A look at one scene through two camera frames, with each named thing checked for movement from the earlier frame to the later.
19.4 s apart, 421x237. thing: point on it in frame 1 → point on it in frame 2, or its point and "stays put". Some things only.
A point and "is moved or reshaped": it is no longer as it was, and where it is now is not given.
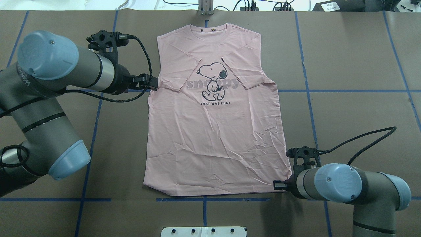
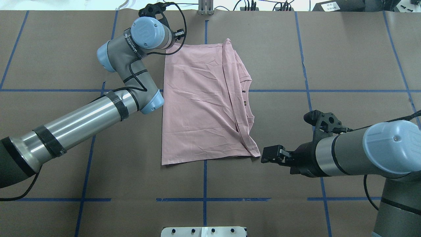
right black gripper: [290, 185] → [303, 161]
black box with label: [340, 5] stays put
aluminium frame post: [205, 7] stays put
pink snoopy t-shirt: [215, 124] is moved or reshaped
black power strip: [243, 9] stays put
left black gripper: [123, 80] → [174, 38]
